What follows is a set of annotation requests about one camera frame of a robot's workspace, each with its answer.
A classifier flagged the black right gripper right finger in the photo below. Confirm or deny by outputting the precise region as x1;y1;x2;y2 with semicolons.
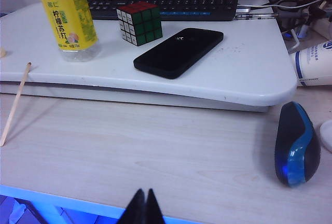
146;188;167;224

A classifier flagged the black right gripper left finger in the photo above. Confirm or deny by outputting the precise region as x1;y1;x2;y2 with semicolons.
119;188;147;224

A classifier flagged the white drinking straw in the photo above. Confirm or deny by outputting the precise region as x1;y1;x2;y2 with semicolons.
0;61;33;147

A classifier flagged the clear bottle with yellow label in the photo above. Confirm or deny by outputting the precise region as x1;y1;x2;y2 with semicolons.
32;0;102;63

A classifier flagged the white desk riser board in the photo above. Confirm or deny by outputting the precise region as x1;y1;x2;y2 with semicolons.
0;1;298;108

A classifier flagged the blue and black mouse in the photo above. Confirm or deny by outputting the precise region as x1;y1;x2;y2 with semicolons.
274;101;322;189

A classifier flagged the black smartphone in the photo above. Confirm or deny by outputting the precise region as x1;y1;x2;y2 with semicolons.
133;27;225;80

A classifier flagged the black-framed Rubik's cube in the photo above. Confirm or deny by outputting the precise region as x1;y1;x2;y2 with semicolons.
116;1;164;47

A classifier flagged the white rounded object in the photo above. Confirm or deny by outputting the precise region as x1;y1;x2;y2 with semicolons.
319;119;332;154

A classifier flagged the white tube with blue print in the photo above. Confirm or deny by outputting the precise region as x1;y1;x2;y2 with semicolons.
288;38;332;88

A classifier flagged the grey cable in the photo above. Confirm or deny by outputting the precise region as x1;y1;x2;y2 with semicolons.
248;0;332;10

